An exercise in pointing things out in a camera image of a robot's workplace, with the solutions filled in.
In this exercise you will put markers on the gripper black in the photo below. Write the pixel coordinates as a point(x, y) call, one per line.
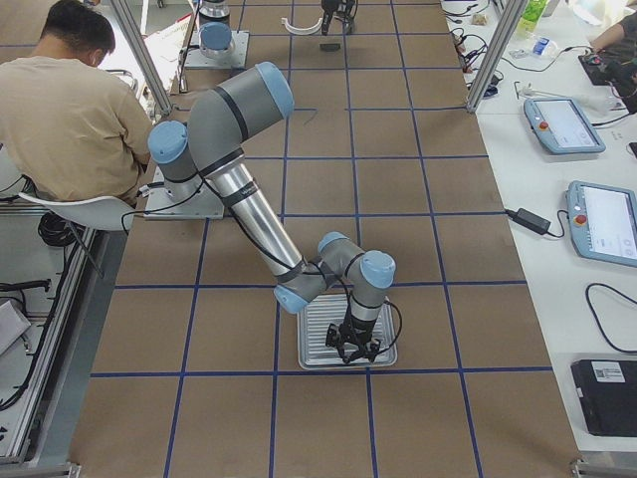
point(328, 16)
point(359, 338)

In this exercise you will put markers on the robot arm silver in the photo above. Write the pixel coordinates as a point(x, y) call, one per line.
point(207, 151)
point(212, 17)

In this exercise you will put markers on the metal ribbed tray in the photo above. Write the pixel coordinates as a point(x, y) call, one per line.
point(313, 322)

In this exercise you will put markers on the black brake pad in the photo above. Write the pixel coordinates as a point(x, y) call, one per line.
point(329, 47)

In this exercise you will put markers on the white curved plastic clamp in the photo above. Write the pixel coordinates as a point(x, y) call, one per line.
point(301, 31)

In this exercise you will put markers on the green drink bottle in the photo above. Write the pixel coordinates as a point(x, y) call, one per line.
point(530, 17)

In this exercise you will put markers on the black power adapter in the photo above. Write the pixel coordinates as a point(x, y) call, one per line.
point(529, 220)

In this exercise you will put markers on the teach pendant upper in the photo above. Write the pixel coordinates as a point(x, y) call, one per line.
point(561, 126)

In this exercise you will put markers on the teach pendant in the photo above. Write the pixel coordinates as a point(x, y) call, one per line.
point(602, 222)
point(561, 126)

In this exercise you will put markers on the black box device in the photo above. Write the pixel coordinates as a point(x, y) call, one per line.
point(607, 394)

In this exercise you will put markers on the teach pendant lower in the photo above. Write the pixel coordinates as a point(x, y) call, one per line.
point(602, 222)

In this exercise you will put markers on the person at right table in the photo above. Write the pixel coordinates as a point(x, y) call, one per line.
point(616, 48)

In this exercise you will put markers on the man in beige shirt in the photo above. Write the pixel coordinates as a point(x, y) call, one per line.
point(77, 131)

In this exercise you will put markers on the white chair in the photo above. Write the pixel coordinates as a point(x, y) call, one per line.
point(105, 213)

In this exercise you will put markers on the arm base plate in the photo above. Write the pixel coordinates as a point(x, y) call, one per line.
point(191, 199)
point(218, 52)

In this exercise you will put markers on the aluminium frame post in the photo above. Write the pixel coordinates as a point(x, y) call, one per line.
point(504, 30)

